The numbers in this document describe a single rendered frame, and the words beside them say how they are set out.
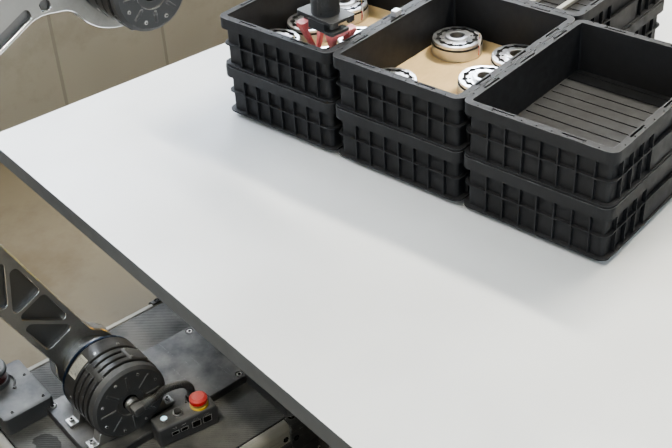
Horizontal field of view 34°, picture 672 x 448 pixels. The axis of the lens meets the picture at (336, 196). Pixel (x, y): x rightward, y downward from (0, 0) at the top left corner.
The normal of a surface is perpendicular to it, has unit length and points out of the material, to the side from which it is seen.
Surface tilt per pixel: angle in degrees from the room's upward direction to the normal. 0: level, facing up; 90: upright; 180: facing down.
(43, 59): 90
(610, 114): 0
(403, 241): 0
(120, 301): 0
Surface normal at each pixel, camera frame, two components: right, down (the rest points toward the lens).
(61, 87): 0.64, 0.41
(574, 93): -0.05, -0.83
